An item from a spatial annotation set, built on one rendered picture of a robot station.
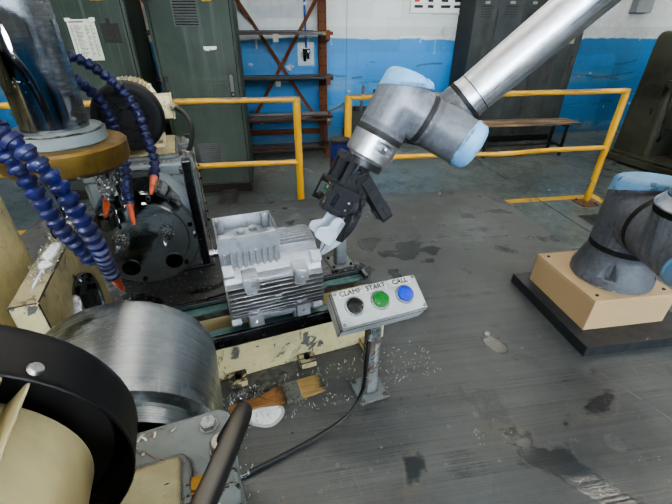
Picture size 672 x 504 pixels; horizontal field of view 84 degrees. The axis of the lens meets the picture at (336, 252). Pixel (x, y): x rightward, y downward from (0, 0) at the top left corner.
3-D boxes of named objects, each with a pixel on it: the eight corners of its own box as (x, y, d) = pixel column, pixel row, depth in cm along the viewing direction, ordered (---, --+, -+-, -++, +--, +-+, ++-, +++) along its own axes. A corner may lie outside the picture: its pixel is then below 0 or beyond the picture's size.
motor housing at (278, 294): (235, 344, 78) (221, 268, 68) (225, 292, 93) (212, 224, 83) (326, 321, 84) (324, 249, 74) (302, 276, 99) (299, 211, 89)
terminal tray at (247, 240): (222, 273, 73) (216, 241, 70) (217, 247, 82) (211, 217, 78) (281, 261, 77) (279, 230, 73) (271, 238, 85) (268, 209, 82)
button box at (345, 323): (336, 338, 68) (342, 329, 63) (325, 302, 71) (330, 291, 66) (419, 316, 73) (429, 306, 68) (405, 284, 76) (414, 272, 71)
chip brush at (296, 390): (232, 422, 76) (231, 420, 75) (228, 402, 80) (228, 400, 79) (327, 391, 82) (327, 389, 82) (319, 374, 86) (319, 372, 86)
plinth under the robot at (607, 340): (582, 356, 91) (587, 347, 89) (510, 281, 118) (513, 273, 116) (696, 342, 95) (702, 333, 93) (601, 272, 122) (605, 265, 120)
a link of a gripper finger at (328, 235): (301, 247, 76) (322, 208, 73) (325, 255, 79) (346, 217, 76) (306, 254, 74) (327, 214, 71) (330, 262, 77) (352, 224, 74)
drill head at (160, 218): (100, 312, 87) (59, 215, 75) (120, 234, 120) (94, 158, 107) (211, 290, 95) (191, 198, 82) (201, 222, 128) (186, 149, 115)
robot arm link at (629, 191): (638, 229, 101) (667, 166, 92) (682, 262, 86) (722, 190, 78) (579, 226, 102) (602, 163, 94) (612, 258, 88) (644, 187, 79)
